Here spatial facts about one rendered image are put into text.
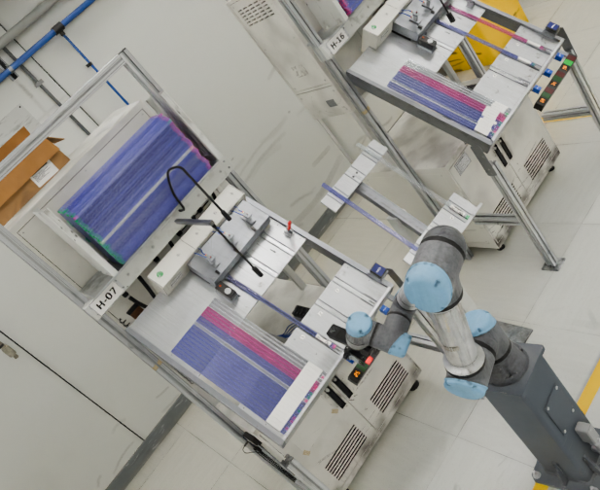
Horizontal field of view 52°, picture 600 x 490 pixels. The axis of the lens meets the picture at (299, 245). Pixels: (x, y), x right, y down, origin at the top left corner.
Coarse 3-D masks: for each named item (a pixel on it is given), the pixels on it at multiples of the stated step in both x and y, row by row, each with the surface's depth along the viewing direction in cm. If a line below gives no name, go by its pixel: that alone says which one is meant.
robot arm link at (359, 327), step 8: (360, 312) 182; (352, 320) 181; (360, 320) 181; (368, 320) 181; (352, 328) 180; (360, 328) 180; (368, 328) 180; (352, 336) 183; (360, 336) 181; (368, 336) 182; (360, 344) 188; (368, 344) 183
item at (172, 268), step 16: (224, 192) 243; (240, 192) 242; (208, 208) 240; (224, 208) 240; (192, 240) 234; (176, 256) 231; (192, 256) 232; (160, 272) 228; (176, 272) 228; (160, 288) 227
